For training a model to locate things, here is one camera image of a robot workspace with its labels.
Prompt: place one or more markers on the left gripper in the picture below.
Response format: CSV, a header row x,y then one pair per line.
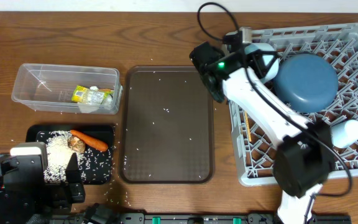
x,y
68,193

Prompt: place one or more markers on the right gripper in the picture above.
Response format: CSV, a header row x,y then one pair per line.
x,y
255,60

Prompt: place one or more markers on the light blue rice bowl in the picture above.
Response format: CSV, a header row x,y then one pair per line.
x,y
264,60

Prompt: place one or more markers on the pile of white rice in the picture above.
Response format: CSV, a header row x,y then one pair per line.
x,y
58,156

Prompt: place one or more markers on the brown food scrap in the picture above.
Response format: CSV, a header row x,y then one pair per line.
x,y
76,144

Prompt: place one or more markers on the orange carrot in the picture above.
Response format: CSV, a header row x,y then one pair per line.
x,y
91,141

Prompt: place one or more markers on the dark blue plate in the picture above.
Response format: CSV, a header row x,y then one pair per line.
x,y
306,82

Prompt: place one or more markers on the white paper napkin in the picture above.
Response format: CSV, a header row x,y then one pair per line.
x,y
84,108

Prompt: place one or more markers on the yellow snack wrapper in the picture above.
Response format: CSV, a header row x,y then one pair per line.
x,y
92,95

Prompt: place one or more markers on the light blue plastic cup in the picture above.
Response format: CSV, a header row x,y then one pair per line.
x,y
344,134

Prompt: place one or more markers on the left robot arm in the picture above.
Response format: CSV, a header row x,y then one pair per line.
x,y
18,208

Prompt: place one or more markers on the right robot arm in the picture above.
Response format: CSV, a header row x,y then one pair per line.
x,y
304,156

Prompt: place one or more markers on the black waste tray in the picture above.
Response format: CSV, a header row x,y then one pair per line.
x,y
95,166

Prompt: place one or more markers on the wooden chopstick in rack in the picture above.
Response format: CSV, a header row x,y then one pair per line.
x,y
249,137

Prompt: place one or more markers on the grey plastic dishwasher rack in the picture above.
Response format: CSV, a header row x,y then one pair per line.
x,y
338,45

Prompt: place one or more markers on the clear plastic waste bin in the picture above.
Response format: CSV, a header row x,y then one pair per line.
x,y
47,87

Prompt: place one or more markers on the dark brown serving tray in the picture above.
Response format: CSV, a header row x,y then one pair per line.
x,y
167,127

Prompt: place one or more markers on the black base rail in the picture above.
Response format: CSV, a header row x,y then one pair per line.
x,y
99,214

